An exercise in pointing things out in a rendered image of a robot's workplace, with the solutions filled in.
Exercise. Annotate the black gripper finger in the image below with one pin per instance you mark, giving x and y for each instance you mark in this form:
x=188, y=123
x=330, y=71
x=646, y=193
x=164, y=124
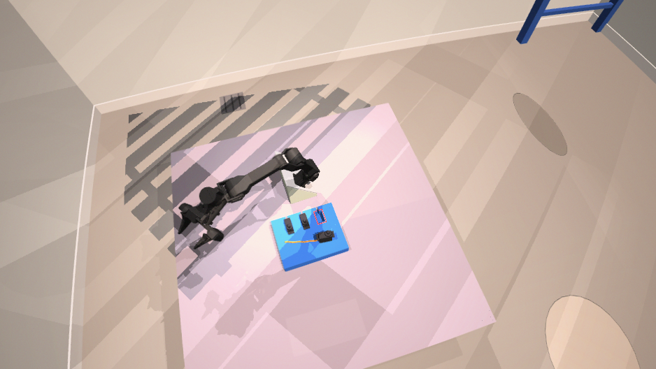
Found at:
x=185, y=222
x=204, y=239

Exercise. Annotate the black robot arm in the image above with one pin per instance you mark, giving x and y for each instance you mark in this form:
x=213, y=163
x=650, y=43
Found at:
x=236, y=188

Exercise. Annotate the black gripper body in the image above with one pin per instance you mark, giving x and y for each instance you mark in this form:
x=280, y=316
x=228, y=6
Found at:
x=213, y=233

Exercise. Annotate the blue flat panel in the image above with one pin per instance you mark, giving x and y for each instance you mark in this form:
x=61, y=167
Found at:
x=304, y=227

